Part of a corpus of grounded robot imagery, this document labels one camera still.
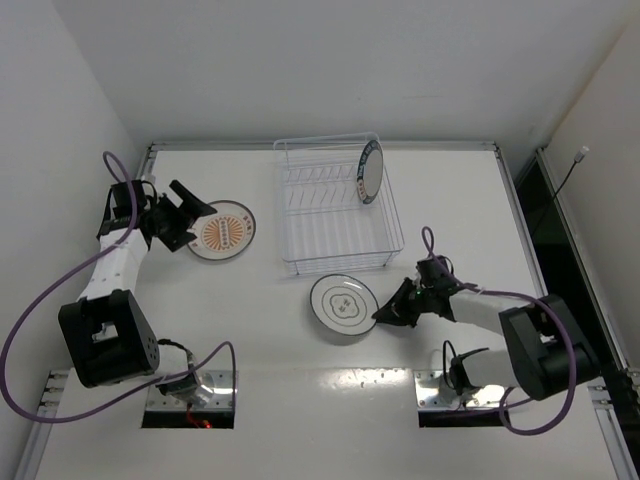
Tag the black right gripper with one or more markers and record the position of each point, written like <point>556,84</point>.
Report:
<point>406,304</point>

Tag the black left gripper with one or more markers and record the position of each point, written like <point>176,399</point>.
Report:
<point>170,220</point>

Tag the orange sunburst plate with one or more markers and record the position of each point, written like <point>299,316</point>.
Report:
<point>224,234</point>

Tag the white plate flower outline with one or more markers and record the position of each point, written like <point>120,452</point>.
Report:
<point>343,305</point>

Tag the dark green rimmed plate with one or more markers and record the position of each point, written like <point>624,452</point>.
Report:
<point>370,172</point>

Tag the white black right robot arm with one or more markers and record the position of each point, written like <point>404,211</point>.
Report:
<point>542,338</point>

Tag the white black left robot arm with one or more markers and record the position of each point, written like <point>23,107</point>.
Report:
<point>107,334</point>

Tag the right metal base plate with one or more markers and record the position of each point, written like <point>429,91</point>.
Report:
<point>433,395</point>

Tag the metal base plate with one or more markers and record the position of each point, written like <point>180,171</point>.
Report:
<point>433,395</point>
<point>215,394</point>

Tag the white wire dish rack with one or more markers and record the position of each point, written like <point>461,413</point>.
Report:
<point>324,227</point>

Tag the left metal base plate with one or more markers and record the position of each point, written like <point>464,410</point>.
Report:
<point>215,394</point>

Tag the black cable white plug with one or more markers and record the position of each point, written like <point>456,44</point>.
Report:
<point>578,158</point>

